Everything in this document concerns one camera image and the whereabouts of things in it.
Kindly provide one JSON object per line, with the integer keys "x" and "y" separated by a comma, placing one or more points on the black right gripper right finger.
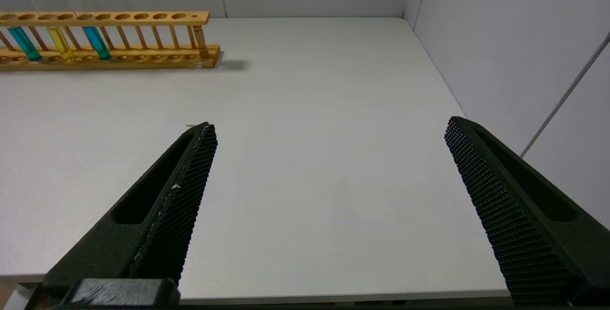
{"x": 533, "y": 224}

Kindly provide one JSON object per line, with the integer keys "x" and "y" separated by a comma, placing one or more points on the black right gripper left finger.
{"x": 143, "y": 233}

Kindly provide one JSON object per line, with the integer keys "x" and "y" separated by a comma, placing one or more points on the test tube with blue pigment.
{"x": 26, "y": 43}

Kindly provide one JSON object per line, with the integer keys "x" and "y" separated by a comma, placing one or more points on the test tube with teal pigment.
{"x": 97, "y": 43}

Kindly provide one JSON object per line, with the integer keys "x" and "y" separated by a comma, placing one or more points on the test tube with yellow pigment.
{"x": 61, "y": 43}

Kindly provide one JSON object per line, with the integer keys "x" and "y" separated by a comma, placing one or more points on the wooden test tube rack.
{"x": 143, "y": 16}

